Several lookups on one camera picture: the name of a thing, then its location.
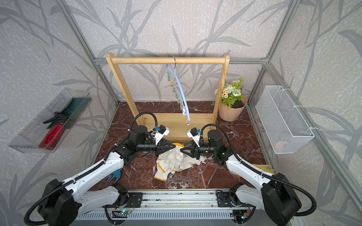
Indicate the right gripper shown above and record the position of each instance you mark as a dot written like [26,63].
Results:
[194,150]

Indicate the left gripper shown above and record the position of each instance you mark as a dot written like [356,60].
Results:
[163,146]

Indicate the blue wavy clip hanger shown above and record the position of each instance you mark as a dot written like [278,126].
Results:
[177,88]

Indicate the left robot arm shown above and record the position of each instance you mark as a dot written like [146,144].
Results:
[63,201]

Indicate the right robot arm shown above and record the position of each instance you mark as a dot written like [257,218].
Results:
[272,193]

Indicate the white glove with yellow cuff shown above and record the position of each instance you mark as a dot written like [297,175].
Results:
[168,164]

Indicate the wooden clothes rack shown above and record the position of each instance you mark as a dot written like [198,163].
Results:
[176,122]

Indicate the blue hand rake tool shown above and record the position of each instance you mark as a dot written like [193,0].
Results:
[113,177]

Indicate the potted white flower plant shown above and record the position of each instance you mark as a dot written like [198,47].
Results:
[233,101]

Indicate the yellow rubber-coated glove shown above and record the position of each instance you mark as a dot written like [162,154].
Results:
[266,168]

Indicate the green cloth in tray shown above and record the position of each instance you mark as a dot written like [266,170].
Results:
[68,116]

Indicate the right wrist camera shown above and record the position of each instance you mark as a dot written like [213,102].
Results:
[195,135]

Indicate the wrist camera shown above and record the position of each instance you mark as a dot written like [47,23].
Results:
[159,133]
[195,135]

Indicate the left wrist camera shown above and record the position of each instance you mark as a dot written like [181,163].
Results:
[159,133]

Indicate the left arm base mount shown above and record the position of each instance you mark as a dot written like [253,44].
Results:
[129,200]

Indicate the aluminium front rail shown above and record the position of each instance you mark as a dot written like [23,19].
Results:
[190,204]

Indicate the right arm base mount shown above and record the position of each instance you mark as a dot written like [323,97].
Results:
[224,200]

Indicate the white wire mesh basket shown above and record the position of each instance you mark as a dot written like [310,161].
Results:
[286,128]

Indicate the clear plastic wall tray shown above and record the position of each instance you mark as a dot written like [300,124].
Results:
[28,140]

